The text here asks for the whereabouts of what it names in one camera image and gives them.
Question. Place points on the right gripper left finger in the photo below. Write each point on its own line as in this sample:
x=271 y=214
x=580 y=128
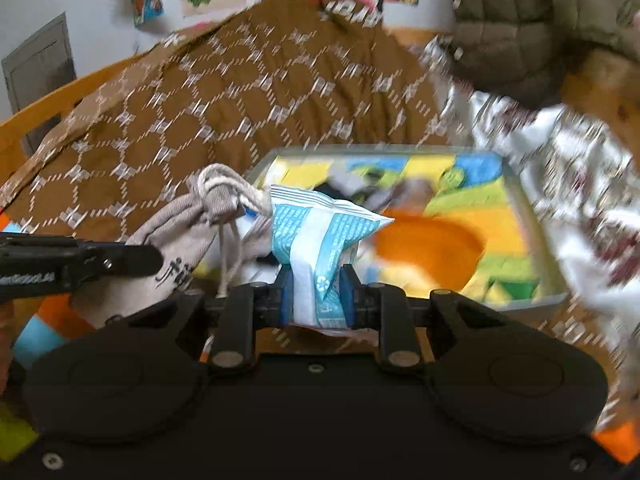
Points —
x=245 y=311

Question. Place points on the grey wall panel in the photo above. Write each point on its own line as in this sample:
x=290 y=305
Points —
x=41 y=64

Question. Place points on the colourful cartoon monkey bedsheet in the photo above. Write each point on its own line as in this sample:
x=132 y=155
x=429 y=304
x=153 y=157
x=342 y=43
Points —
x=45 y=324

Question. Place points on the brown quilted puffer jacket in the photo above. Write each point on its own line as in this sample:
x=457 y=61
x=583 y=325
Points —
x=523 y=48

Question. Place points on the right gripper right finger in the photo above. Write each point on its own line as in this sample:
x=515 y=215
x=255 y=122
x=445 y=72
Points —
x=385 y=309

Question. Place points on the grey drawstring pouch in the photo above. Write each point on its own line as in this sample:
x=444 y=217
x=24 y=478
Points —
x=221 y=209

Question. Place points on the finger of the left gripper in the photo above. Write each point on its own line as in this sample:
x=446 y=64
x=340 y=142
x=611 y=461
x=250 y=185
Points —
x=117 y=259

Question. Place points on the white floral satin quilt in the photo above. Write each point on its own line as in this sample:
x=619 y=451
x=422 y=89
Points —
x=584 y=190

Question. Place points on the orange elastic band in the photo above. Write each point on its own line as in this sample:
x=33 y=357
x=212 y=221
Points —
x=446 y=250

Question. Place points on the blue white tissue packet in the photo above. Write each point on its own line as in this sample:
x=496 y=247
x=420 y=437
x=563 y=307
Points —
x=314 y=235

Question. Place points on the metal tray with cartoon print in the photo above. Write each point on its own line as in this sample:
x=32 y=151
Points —
x=468 y=225

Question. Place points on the brown PF patterned blanket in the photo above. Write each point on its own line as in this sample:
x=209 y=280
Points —
x=282 y=73

